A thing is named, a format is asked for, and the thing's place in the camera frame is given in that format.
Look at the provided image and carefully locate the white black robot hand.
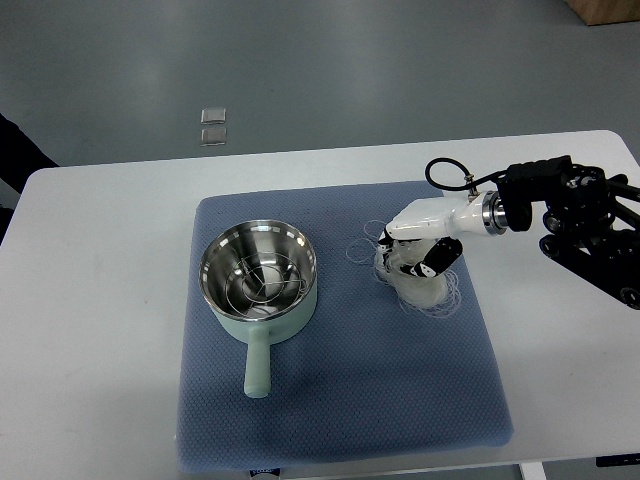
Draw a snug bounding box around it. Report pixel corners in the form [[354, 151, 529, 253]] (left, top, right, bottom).
[[376, 191, 508, 278]]

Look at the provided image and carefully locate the white vermicelli bundle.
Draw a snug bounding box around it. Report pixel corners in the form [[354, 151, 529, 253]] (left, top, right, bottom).
[[345, 220, 462, 319]]

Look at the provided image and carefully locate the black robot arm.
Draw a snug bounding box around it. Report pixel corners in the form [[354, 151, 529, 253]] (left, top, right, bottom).
[[494, 155, 639, 309]]

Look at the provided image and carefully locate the mint green steel pot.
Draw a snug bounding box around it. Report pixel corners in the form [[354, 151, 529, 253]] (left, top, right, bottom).
[[198, 220, 318, 399]]

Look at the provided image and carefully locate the blue mesh mat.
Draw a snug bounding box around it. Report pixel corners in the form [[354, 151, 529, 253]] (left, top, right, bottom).
[[177, 181, 513, 473]]

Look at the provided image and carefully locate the lower metal floor plate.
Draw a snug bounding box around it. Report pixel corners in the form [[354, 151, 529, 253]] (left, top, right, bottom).
[[200, 126, 227, 146]]

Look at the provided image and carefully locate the metal floor plate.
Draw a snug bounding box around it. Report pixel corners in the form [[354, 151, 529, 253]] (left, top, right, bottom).
[[201, 107, 227, 125], [200, 126, 227, 146]]

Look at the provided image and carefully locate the upper metal floor plate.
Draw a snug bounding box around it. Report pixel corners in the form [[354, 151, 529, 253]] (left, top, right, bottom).
[[201, 107, 227, 125]]

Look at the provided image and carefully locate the brown cardboard box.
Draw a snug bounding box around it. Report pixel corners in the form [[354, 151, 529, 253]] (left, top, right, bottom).
[[565, 0, 639, 26]]

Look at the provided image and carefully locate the white table leg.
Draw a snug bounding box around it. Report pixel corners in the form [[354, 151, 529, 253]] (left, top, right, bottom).
[[519, 462, 547, 480]]

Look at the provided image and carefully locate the person in white jacket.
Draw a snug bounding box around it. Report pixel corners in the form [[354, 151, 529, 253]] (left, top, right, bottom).
[[1, 116, 58, 193]]

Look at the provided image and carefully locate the black cable loop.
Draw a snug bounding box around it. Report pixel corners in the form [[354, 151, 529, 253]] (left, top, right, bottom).
[[424, 157, 507, 203]]

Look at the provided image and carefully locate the wire steaming rack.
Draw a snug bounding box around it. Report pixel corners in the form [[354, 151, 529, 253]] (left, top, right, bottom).
[[225, 254, 308, 319]]

